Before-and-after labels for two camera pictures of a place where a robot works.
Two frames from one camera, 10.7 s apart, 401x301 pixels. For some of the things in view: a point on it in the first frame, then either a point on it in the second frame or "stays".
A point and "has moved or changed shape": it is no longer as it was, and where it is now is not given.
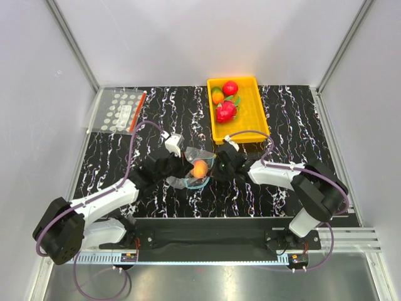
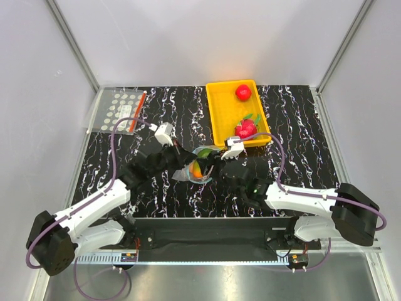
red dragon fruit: (227, 111) -> (247, 126)
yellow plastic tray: (252, 114) stays
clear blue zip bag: (202, 161) has moved or changed shape
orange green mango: (217, 95) -> (204, 153)
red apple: (230, 88) -> (243, 92)
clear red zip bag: (116, 110) stays
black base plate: (213, 239) stays
